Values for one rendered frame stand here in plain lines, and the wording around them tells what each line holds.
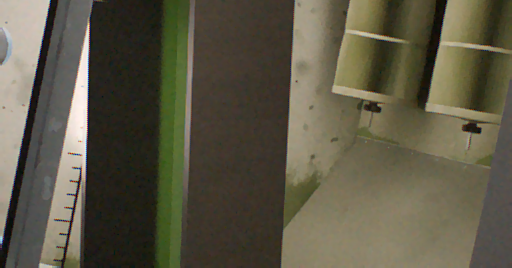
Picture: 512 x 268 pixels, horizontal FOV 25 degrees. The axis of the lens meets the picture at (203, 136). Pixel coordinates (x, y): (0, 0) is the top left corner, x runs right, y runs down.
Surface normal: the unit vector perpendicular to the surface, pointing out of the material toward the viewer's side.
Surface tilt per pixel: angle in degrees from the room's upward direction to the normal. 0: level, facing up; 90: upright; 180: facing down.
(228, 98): 90
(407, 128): 90
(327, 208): 57
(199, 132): 90
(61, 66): 90
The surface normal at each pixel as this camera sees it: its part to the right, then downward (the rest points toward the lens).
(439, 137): -0.84, -0.15
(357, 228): -0.60, -0.66
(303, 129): 0.49, 0.15
